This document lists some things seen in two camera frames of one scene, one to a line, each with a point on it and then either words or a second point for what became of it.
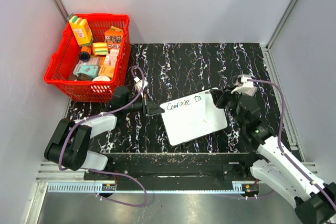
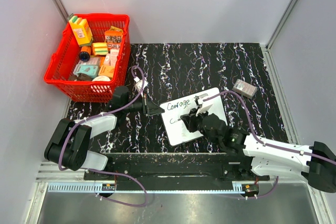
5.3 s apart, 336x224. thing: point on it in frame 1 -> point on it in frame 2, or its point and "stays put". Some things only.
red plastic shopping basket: (91, 56) stays put
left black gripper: (149, 108) stays put
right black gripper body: (228, 100) -> (195, 123)
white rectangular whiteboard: (192, 117) stays put
